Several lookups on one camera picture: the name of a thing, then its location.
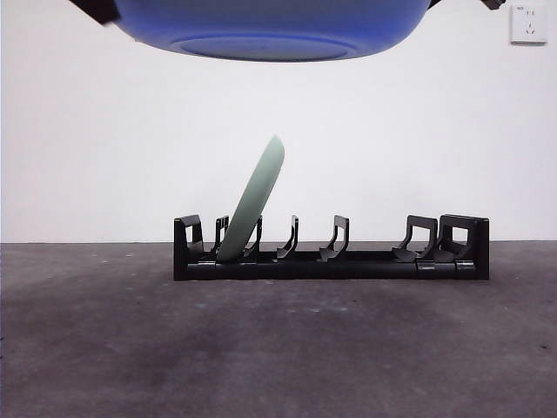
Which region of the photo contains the blue round plate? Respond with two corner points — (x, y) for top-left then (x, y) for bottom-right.
(111, 0), (439, 64)

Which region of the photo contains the green round plate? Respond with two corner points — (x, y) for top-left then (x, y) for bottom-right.
(216, 133), (286, 264)

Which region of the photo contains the black plate rack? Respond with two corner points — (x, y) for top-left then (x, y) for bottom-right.
(172, 213), (493, 282)

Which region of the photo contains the white wall socket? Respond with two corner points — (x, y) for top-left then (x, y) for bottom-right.
(509, 4), (548, 45)

